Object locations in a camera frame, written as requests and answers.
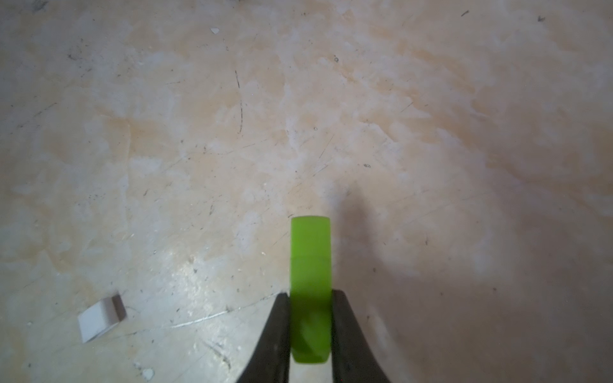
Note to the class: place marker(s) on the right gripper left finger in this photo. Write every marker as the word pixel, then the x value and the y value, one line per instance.
pixel 270 361

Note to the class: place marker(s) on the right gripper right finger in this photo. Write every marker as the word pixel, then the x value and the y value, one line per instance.
pixel 352 358

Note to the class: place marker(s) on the green usb drive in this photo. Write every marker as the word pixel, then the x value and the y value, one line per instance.
pixel 310 289

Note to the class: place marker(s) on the white usb cap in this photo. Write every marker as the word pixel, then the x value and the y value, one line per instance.
pixel 101 317

